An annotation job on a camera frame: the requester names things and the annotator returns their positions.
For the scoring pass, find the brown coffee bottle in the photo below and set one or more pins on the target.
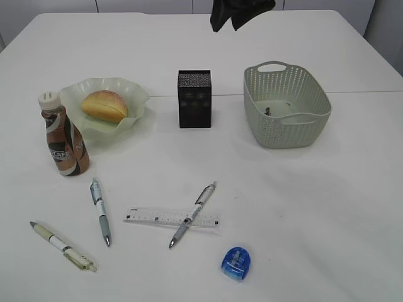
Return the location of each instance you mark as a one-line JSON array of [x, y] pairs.
[[64, 140]]

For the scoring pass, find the pale green wavy plate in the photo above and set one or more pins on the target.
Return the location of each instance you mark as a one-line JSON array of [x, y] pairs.
[[92, 128]]

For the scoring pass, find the cream white pen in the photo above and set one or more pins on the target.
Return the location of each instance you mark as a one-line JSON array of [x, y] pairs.
[[69, 253]]

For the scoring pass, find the bread roll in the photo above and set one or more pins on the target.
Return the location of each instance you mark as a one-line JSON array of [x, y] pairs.
[[105, 105]]

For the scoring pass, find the light green woven basket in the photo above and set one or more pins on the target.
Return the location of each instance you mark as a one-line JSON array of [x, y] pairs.
[[299, 106]]

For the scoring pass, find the black pen holder box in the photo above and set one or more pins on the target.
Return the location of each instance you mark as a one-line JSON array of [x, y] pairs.
[[194, 98]]

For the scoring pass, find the blue grey pen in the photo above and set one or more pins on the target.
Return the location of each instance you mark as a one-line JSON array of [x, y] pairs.
[[96, 194]]

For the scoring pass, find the blue pencil sharpener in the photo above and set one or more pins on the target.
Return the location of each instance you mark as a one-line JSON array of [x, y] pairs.
[[236, 263]]

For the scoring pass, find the clear plastic ruler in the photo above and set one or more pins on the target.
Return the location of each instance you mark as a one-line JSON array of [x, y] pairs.
[[172, 218]]

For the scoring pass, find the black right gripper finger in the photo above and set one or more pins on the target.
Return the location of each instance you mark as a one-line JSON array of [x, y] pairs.
[[246, 10], [221, 12]]

